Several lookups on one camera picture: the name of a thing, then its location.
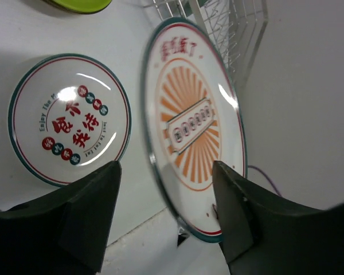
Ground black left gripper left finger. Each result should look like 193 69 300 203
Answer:
0 161 122 274

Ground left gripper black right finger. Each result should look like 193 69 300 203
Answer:
213 161 344 274

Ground white plate red characters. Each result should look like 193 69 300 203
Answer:
8 53 132 187

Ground white plate orange sunburst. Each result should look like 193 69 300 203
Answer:
140 17 247 243

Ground lime green plate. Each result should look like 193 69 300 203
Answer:
45 0 112 14

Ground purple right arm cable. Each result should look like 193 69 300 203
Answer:
248 164 283 197

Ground metal wire dish rack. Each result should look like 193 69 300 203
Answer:
141 0 268 89

